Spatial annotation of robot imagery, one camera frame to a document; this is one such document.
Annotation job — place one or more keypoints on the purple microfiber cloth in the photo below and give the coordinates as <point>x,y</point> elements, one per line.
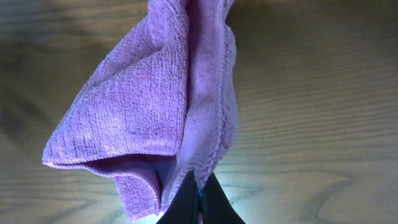
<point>159,105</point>

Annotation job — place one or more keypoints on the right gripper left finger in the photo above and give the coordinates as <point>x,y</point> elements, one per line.
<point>184,206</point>

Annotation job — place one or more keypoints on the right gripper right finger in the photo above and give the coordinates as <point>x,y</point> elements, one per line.
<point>215,207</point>

